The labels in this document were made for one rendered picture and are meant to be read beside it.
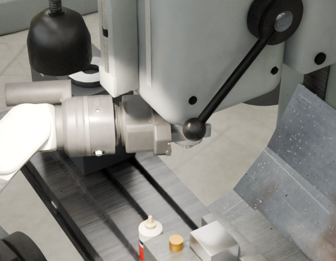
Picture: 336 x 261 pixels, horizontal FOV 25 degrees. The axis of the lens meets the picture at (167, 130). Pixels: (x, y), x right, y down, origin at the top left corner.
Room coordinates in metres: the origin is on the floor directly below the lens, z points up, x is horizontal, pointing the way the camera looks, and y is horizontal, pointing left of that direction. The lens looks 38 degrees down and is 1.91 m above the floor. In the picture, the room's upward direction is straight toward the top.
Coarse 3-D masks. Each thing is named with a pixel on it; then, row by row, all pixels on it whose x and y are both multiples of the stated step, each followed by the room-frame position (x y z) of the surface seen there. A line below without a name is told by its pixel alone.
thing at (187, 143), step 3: (180, 141) 0.87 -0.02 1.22; (183, 141) 0.87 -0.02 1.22; (186, 141) 0.87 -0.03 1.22; (189, 141) 0.87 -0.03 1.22; (192, 141) 0.87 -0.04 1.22; (195, 141) 0.87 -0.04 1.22; (198, 141) 0.88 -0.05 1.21; (177, 144) 0.87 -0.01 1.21; (180, 144) 0.87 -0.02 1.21; (183, 144) 0.87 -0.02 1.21; (186, 144) 0.87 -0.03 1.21; (189, 144) 0.87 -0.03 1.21; (192, 144) 0.87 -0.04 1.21; (195, 144) 0.87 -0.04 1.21
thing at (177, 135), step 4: (172, 124) 0.86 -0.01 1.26; (208, 124) 0.87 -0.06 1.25; (172, 128) 0.86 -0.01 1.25; (176, 128) 0.86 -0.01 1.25; (180, 128) 0.86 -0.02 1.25; (208, 128) 0.86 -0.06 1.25; (172, 132) 0.85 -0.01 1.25; (176, 132) 0.85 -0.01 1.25; (180, 132) 0.86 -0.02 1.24; (208, 132) 0.86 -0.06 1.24; (172, 136) 0.85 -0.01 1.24; (176, 136) 0.85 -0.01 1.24; (180, 136) 0.86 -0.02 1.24; (184, 136) 0.86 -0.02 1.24; (204, 136) 0.86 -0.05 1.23; (208, 136) 0.86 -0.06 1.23; (172, 140) 0.85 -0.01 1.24; (176, 140) 0.85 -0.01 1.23; (180, 140) 0.86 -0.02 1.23; (184, 140) 0.86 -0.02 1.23
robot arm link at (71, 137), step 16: (64, 80) 0.91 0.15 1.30; (16, 96) 0.88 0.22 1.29; (32, 96) 0.88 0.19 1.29; (48, 96) 0.89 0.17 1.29; (64, 96) 0.89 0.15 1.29; (80, 96) 0.89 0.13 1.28; (48, 112) 0.86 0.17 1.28; (64, 112) 0.86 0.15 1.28; (80, 112) 0.85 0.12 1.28; (64, 128) 0.84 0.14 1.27; (80, 128) 0.84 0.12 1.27; (48, 144) 0.83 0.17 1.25; (64, 144) 0.83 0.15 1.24; (80, 144) 0.83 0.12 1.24
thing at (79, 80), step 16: (96, 48) 1.30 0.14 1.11; (96, 64) 1.22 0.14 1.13; (32, 80) 1.31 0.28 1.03; (48, 80) 1.23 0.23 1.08; (80, 80) 1.17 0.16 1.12; (96, 80) 1.17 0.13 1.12; (112, 96) 1.16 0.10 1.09; (80, 160) 1.13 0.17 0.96; (96, 160) 1.14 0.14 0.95; (112, 160) 1.16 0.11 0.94
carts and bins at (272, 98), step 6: (282, 66) 2.64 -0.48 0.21; (276, 90) 2.65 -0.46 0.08; (258, 96) 2.64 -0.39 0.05; (264, 96) 2.64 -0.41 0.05; (270, 96) 2.64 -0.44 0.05; (276, 96) 2.65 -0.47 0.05; (246, 102) 2.66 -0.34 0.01; (252, 102) 2.65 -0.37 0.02; (258, 102) 2.65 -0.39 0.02; (264, 102) 2.65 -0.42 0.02; (270, 102) 2.65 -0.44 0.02; (276, 102) 2.65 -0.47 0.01
